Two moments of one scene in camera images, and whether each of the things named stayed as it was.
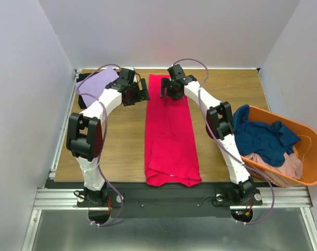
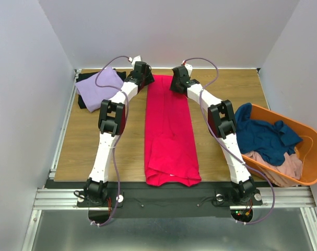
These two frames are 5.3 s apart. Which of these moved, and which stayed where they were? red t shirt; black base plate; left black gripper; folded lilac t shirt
Moved: left black gripper
Stayed: black base plate; red t shirt; folded lilac t shirt
